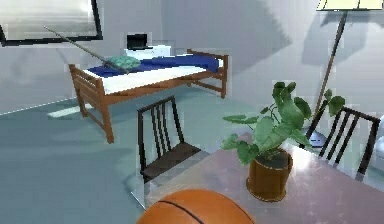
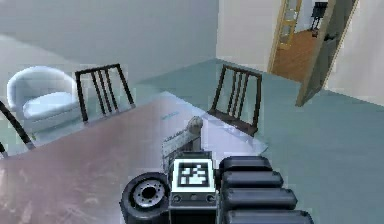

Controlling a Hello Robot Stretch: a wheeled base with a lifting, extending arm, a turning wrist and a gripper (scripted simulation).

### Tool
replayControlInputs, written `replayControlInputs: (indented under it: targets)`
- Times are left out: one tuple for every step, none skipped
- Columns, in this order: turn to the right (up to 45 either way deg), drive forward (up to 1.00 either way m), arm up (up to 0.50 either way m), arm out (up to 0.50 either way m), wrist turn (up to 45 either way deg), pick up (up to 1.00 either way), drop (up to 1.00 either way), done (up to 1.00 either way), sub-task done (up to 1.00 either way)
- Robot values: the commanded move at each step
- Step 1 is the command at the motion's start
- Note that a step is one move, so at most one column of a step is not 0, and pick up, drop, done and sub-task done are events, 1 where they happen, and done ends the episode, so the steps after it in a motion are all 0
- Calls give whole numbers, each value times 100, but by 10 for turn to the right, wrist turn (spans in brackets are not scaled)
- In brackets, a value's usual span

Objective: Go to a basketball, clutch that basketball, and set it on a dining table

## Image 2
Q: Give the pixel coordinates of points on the white round armchair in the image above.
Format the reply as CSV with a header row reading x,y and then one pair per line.
x,y
46,103

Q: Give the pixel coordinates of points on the brown dining table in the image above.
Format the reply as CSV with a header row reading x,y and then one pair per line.
x,y
93,160

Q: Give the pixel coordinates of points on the black slatted dining chair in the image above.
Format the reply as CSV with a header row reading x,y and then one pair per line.
x,y
16,126
100,90

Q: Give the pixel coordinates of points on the black side table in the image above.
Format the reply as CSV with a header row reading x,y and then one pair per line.
x,y
319,11

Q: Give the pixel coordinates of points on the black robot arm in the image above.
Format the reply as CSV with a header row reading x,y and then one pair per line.
x,y
256,196

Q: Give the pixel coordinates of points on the wooden glazed room door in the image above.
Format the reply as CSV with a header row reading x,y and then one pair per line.
x,y
289,23

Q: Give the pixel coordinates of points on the dark brown slatted dining chair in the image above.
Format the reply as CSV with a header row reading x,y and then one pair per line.
x,y
238,118

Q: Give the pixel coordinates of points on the grey room door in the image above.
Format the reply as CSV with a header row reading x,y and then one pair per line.
x,y
328,56

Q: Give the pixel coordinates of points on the grey round-topped object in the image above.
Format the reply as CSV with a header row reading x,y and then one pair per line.
x,y
186,136

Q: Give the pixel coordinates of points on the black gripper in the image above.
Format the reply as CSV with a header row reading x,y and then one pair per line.
x,y
146,195

